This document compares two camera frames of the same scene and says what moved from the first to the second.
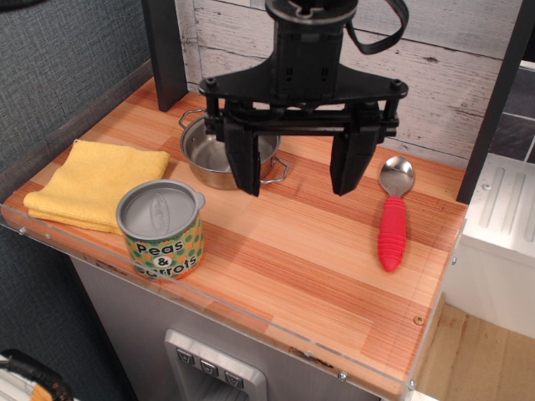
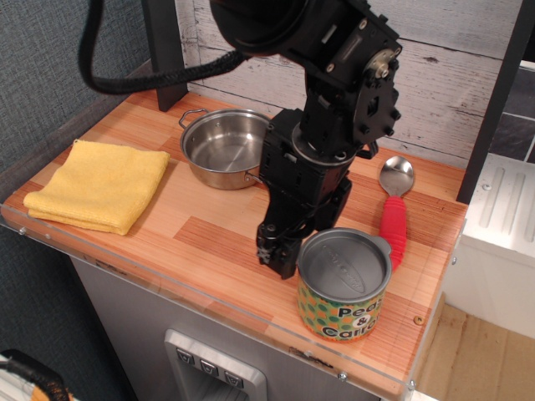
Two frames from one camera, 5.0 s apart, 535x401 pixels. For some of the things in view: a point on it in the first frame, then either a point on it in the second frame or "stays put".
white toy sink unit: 492,271 stays put
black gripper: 304,89 -> 302,195
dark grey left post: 165,50 stays put
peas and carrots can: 161,224 -> 341,276
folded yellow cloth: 83,190 stays put
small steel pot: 206,155 stays put
